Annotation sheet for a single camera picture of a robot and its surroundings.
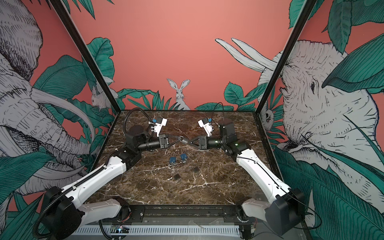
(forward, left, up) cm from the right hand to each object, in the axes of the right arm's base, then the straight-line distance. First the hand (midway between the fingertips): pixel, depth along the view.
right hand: (189, 143), depth 67 cm
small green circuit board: (-31, +34, -28) cm, 54 cm away
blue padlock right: (+8, +5, -29) cm, 30 cm away
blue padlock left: (+5, +12, -29) cm, 32 cm away
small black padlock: (+2, +2, 0) cm, 3 cm away
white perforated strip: (-31, +1, -29) cm, 43 cm away
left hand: (+1, +4, +3) cm, 5 cm away
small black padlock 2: (-5, +9, -29) cm, 30 cm away
